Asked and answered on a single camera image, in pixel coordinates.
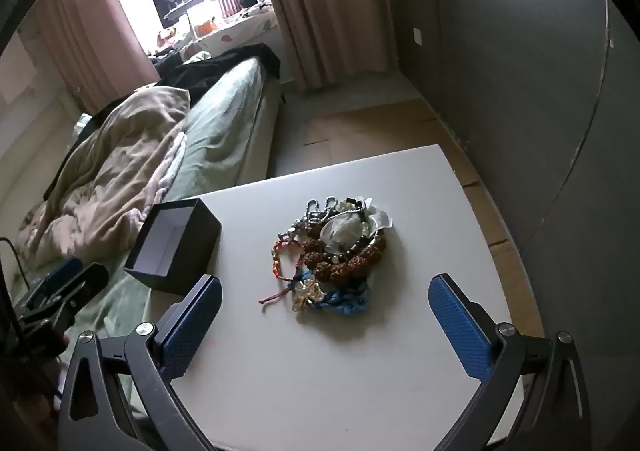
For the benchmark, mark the bed with green sheet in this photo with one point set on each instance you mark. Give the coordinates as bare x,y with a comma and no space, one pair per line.
225,121

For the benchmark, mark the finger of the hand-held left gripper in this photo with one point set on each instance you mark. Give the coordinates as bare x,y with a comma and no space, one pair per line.
85,281
64,271

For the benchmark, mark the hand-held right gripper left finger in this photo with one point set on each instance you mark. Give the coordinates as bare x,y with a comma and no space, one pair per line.
192,326

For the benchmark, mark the beige blanket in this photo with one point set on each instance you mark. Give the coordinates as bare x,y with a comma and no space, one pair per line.
110,156

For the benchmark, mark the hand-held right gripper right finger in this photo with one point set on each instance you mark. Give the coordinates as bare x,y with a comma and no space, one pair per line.
457,326

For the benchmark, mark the pearl butterfly ornament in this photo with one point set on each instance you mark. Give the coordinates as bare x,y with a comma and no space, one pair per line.
305,293

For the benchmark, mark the white wall socket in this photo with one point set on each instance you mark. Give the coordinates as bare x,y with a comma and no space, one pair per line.
418,36

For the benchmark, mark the black clothes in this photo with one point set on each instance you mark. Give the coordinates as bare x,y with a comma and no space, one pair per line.
225,61

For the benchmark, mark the black jewelry box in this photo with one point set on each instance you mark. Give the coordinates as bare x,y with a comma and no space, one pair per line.
200,243

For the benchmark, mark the pink curtain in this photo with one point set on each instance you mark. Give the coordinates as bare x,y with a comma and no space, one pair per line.
325,6
95,31

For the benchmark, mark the white organza pouch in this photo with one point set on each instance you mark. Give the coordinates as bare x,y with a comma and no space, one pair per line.
340,231

